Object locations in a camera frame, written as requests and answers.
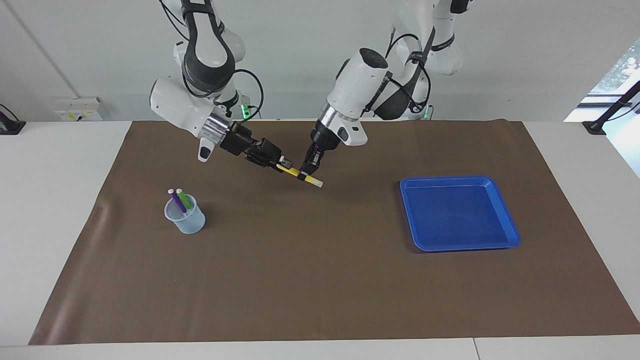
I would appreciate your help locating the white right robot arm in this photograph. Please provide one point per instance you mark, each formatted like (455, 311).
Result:
(175, 105)

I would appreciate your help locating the white wall socket strip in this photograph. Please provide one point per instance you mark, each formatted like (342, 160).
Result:
(75, 110)

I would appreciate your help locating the blue plastic tray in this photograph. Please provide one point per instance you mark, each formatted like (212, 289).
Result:
(460, 215)

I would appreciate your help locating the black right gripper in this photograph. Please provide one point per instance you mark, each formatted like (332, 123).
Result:
(255, 150)

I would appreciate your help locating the green marker pen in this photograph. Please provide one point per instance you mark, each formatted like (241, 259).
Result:
(185, 200)

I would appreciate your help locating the brown paper table mat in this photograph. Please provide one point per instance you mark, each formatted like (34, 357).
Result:
(300, 280)

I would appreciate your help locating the purple marker pen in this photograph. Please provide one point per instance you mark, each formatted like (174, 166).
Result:
(176, 200)

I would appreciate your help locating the bright window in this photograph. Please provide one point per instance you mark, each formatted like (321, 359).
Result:
(617, 70)

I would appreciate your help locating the translucent plastic cup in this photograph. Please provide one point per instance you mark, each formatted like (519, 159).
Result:
(190, 225)

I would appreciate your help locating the yellow marker pen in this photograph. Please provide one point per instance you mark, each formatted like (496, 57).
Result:
(312, 180)

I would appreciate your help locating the black clamp stand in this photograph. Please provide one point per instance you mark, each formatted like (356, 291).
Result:
(607, 114)

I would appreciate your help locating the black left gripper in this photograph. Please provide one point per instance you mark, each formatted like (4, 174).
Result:
(322, 142)

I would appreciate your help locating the black table clamp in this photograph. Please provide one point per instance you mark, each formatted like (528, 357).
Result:
(10, 125)

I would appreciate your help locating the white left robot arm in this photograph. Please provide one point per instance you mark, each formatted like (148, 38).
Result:
(355, 85)

